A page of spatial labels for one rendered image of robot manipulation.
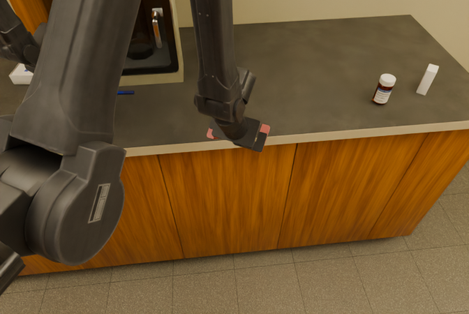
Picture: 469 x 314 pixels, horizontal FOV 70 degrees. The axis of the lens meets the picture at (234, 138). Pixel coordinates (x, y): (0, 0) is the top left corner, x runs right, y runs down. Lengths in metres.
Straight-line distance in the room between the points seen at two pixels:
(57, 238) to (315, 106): 0.97
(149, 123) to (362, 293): 1.30
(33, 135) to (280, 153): 0.92
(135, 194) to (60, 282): 0.83
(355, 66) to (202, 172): 0.69
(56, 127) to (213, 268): 1.58
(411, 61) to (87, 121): 1.32
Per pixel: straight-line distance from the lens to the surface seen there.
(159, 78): 1.22
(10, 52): 0.90
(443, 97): 1.34
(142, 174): 1.17
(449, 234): 2.20
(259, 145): 0.77
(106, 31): 0.29
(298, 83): 1.23
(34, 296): 2.00
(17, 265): 0.29
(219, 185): 1.22
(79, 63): 0.28
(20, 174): 0.30
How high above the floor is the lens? 1.67
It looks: 46 degrees down
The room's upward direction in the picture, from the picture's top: straight up
